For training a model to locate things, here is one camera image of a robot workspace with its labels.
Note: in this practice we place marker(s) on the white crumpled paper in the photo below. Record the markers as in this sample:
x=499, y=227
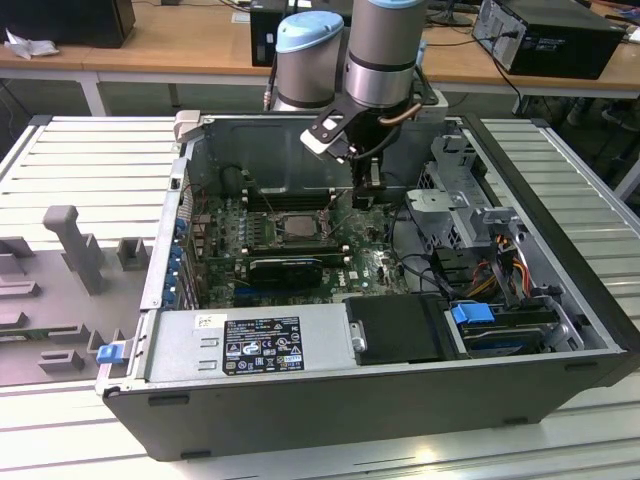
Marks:
x=30, y=46

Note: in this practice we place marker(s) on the large black computer tower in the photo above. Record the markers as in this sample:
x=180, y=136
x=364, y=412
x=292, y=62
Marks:
x=565, y=45

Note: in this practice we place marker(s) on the grey wrist camera black bracket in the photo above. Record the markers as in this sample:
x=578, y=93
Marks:
x=320, y=142

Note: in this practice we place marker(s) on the blue case latch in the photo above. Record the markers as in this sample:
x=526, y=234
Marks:
x=111, y=354

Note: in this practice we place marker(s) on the black RAM slot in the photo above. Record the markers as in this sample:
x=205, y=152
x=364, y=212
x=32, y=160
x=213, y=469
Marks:
x=295, y=251
x=290, y=196
x=290, y=201
x=290, y=205
x=295, y=248
x=295, y=255
x=290, y=192
x=295, y=244

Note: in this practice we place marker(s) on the blue card clip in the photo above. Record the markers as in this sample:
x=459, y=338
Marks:
x=182, y=225
x=175, y=263
x=172, y=299
x=173, y=282

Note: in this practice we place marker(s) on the black cylindrical component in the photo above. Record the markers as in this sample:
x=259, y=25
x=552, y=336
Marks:
x=232, y=181

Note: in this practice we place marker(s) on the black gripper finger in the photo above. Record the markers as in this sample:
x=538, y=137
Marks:
x=357, y=180
x=378, y=175

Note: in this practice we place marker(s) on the green motherboard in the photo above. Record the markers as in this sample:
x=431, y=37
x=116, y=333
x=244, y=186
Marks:
x=370, y=272

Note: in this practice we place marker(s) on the silver CPU green edge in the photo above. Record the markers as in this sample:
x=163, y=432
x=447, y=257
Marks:
x=300, y=225

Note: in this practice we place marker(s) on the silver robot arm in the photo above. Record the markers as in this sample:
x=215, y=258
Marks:
x=380, y=80

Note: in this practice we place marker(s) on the black plastic drive cover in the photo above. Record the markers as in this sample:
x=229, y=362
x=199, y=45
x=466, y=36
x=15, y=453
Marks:
x=395, y=330

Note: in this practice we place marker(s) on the wooden desk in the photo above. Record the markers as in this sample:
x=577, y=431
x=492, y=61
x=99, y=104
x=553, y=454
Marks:
x=200, y=40

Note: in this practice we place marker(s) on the hard disk blue carrier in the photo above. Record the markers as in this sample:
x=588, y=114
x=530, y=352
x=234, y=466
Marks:
x=470, y=317

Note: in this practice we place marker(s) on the grey parts rack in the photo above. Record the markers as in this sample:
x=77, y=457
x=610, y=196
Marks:
x=75, y=310

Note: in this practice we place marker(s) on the black monitor stand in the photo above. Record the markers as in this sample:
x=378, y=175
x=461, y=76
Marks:
x=450, y=17

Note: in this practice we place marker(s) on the green RAM stick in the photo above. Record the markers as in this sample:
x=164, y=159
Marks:
x=20, y=334

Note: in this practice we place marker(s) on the black graphics card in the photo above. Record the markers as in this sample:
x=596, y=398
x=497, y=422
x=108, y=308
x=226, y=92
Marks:
x=285, y=274

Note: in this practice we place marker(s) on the small black computer tower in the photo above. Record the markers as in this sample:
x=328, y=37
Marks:
x=262, y=35

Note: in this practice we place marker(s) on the grey case latch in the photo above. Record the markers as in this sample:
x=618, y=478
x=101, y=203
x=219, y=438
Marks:
x=187, y=125

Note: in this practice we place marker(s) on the silver drive cage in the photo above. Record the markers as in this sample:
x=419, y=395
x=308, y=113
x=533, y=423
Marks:
x=440, y=200

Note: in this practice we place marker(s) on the silver power supply unit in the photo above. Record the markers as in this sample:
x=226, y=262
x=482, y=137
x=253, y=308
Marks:
x=170, y=350

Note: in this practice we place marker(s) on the black box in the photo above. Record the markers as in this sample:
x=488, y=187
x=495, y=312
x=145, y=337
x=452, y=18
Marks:
x=65, y=20

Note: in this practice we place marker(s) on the black and silver PC case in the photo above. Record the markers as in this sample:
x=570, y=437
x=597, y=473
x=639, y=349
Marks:
x=350, y=415

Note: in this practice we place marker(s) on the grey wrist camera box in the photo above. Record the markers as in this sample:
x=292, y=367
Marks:
x=434, y=102

